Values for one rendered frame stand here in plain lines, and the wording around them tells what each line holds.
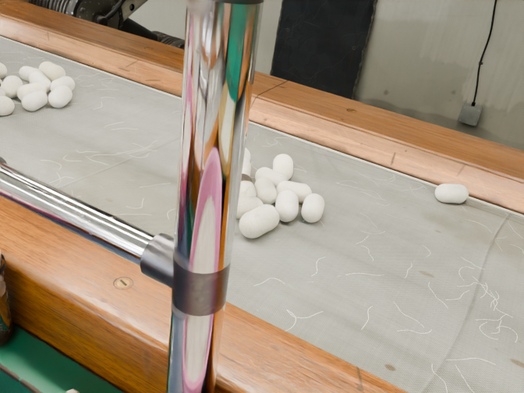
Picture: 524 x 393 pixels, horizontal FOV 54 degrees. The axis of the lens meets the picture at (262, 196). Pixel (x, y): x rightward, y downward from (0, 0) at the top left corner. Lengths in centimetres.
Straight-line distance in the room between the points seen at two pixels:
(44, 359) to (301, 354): 16
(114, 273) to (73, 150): 22
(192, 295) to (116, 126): 40
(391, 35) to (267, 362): 229
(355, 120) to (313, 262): 26
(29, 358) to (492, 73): 231
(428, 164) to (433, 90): 196
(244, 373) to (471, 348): 16
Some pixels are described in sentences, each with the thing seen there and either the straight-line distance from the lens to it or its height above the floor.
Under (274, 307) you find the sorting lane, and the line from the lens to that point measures 35.
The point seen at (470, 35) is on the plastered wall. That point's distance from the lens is 247.
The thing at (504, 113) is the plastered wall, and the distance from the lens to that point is 254.
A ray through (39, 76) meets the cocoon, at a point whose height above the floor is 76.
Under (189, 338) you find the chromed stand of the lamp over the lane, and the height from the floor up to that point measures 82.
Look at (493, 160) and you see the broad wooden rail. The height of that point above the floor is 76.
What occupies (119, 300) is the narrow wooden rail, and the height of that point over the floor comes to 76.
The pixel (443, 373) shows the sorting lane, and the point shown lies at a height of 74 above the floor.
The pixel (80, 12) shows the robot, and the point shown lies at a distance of 104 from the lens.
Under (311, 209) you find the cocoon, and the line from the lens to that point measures 43.
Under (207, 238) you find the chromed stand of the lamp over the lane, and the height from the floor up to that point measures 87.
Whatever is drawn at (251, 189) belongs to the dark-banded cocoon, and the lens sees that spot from 44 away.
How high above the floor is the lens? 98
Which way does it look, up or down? 30 degrees down
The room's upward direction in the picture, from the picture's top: 9 degrees clockwise
